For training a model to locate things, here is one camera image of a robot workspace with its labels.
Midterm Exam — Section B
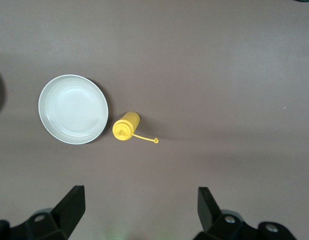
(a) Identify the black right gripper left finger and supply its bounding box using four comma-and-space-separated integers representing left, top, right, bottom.
0, 184, 85, 240

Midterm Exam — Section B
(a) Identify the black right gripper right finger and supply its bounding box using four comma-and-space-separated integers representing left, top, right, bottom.
193, 186, 298, 240

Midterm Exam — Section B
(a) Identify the yellow squeeze bottle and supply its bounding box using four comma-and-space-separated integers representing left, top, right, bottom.
112, 111, 160, 145

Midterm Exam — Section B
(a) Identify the beige round plate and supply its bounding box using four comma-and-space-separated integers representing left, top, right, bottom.
38, 74, 110, 146

